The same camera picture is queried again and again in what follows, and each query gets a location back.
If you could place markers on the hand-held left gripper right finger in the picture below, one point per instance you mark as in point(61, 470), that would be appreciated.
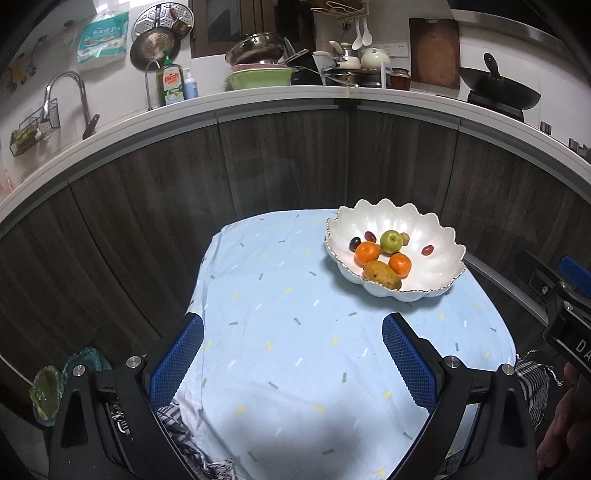
point(408, 364)

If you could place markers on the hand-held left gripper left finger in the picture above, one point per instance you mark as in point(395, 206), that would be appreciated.
point(178, 364)

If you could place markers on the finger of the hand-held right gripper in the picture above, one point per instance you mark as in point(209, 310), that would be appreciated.
point(575, 271)
point(535, 274)

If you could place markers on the white scalloped bowl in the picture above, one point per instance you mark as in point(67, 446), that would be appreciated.
point(443, 272)

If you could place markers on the yellow-brown pear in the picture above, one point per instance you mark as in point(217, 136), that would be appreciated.
point(381, 273)

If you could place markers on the orange mandarin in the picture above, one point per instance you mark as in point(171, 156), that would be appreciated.
point(400, 264)
point(367, 253)

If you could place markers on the green apple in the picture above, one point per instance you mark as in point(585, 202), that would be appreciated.
point(391, 242)

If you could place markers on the dark purple grape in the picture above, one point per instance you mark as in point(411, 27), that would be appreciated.
point(355, 243)

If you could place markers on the person's right hand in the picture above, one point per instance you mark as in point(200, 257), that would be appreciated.
point(568, 424)

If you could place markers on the grey checked cloth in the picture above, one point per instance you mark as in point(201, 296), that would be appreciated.
point(194, 438)

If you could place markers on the teal plastic bag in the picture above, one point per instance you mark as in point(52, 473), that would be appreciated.
point(90, 360)

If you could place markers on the light blue patterned tablecloth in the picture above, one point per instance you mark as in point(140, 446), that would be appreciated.
point(286, 332)

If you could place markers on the black burner grate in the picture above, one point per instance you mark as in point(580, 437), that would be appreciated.
point(581, 150)

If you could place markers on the yellow-green plastic bag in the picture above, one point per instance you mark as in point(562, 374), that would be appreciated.
point(46, 392)

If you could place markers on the black wok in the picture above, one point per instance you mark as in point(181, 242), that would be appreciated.
point(501, 90)

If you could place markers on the glass jar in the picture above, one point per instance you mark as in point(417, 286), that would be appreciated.
point(400, 81)

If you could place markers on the wooden cutting board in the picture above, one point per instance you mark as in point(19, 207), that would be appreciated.
point(434, 53)

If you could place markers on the stainless range hood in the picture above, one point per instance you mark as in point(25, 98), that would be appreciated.
point(503, 18)

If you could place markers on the cream teapot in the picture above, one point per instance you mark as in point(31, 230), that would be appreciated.
point(375, 59)

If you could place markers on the stainless steel pot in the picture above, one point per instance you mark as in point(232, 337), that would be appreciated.
point(351, 78)

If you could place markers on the blue pump bottle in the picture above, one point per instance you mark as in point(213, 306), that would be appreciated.
point(190, 87)

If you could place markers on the green dish soap bottle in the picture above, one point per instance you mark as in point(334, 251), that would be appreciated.
point(170, 85)

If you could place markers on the small curved metal tap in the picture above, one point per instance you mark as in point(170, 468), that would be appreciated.
point(148, 83)

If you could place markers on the white kettle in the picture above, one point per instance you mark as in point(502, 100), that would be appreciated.
point(348, 57)

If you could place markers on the white hanging spoon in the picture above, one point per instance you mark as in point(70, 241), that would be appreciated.
point(357, 42)
point(366, 38)

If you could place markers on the green plastic basin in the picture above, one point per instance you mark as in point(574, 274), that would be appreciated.
point(261, 81)

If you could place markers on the pink basin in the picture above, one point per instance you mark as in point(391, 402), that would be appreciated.
point(254, 69)

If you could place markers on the black pot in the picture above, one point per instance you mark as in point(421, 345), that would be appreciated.
point(302, 76)

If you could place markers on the chrome kitchen faucet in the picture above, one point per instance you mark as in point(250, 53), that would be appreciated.
point(64, 78)

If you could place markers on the hanging frying pan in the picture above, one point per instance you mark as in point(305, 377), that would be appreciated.
point(154, 48)

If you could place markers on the white teal plastic package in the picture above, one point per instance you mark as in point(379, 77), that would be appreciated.
point(101, 41)

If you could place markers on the perforated metal steamer plate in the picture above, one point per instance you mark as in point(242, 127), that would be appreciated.
point(161, 16)

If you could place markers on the white wall socket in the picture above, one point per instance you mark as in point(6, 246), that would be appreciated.
point(395, 50)

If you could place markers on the dark wood wall cabinet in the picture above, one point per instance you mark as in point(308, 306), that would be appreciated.
point(249, 18)

